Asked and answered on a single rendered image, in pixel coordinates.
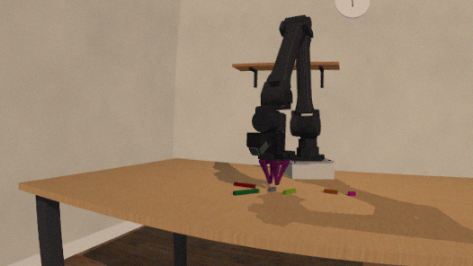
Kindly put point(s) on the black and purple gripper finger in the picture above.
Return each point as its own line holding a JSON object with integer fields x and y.
{"x": 264, "y": 163}
{"x": 276, "y": 166}

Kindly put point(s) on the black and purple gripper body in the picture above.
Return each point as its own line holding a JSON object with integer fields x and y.
{"x": 281, "y": 156}

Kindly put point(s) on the red rod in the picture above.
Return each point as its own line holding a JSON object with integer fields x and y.
{"x": 244, "y": 185}

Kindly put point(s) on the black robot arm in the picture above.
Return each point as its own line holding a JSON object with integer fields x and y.
{"x": 276, "y": 91}

